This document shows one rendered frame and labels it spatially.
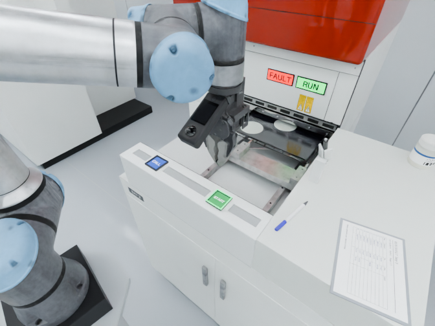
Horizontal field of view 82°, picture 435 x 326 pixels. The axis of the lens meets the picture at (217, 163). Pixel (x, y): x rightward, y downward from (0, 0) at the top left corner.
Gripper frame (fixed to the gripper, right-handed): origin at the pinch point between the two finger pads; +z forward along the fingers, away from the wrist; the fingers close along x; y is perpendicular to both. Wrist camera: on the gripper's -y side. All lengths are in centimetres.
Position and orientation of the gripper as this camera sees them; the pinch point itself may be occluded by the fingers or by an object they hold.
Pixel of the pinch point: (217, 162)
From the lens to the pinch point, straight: 61.5
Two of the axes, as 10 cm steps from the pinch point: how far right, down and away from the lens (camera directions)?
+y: 6.1, -5.3, 6.0
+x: -8.0, -4.0, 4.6
